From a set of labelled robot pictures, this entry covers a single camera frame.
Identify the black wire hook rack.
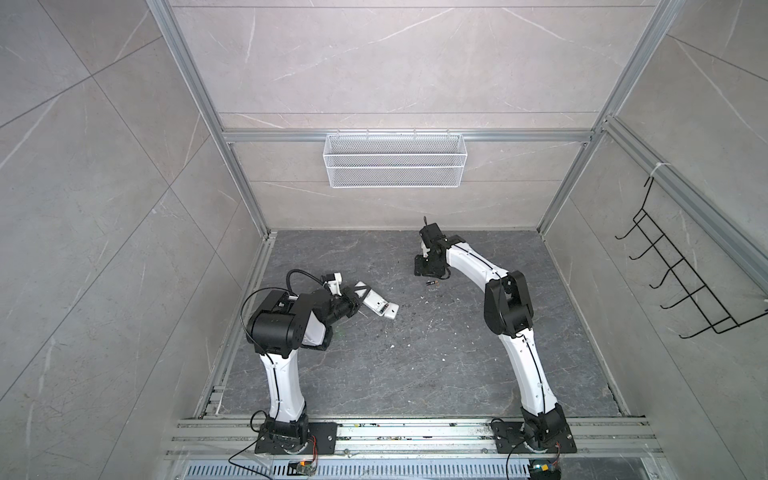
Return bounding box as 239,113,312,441
614,176,767,340

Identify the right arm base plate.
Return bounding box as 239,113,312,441
488,418,578,454

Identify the white wire mesh basket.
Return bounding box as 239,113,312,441
323,133,468,189

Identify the white remote control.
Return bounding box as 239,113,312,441
354,281,399,320

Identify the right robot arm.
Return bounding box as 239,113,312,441
414,223,568,452

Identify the left aluminium frame post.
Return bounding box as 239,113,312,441
147,0,270,239

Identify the aluminium front rail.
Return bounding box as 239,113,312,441
161,417,664,458

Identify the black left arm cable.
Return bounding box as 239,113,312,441
283,269,325,296

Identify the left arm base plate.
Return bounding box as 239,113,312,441
254,421,339,455

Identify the aluminium corner frame post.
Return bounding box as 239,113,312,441
537,0,685,237

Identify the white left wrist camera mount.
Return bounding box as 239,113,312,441
321,272,342,296

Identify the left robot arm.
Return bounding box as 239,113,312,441
242,287,362,453

